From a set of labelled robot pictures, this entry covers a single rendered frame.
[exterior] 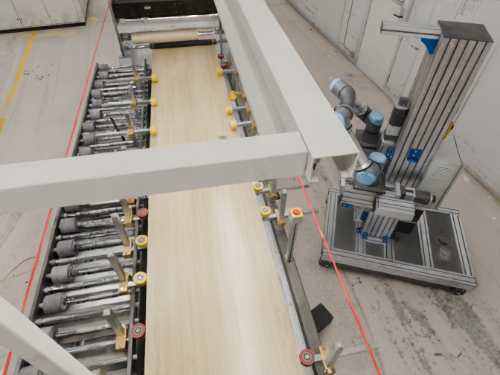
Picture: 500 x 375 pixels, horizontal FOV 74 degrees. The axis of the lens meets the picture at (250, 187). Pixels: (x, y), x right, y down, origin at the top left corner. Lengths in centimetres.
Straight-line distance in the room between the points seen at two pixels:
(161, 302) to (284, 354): 75
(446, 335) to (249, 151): 300
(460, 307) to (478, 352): 36
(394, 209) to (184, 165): 222
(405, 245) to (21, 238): 369
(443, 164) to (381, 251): 102
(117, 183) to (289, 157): 24
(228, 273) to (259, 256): 23
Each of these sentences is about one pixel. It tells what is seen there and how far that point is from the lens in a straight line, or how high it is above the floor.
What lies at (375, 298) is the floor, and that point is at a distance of 325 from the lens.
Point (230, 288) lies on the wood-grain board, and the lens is 209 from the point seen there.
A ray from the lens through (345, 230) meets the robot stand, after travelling 330.
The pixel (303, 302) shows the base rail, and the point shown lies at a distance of 230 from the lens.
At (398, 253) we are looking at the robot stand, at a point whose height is 21.
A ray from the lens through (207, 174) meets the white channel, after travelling 47.
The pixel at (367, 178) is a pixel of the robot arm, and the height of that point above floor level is 122.
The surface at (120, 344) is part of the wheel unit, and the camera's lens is 215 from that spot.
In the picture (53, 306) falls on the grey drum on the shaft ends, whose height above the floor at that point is 84.
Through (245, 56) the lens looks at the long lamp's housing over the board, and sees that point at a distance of 92.
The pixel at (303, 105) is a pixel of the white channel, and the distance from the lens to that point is 58.
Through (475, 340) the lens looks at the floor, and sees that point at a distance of 344.
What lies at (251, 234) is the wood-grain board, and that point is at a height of 90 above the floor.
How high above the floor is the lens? 277
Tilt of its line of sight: 47 degrees down
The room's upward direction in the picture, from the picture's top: 1 degrees clockwise
